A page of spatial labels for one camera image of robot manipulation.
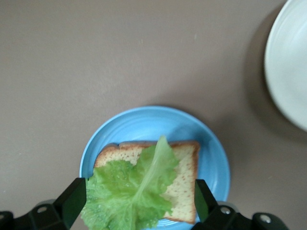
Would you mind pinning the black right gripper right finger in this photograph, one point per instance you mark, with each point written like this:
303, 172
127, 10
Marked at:
206, 206

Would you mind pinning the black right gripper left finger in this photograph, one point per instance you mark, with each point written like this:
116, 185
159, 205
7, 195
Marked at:
69, 203

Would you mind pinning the brown bread slice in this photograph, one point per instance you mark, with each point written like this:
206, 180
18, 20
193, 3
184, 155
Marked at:
184, 187

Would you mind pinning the green lettuce leaf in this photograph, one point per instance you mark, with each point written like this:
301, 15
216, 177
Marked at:
124, 187

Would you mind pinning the blue round plate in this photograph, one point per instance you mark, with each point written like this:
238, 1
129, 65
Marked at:
144, 124

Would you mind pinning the white round plate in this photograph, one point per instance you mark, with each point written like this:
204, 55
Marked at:
290, 72

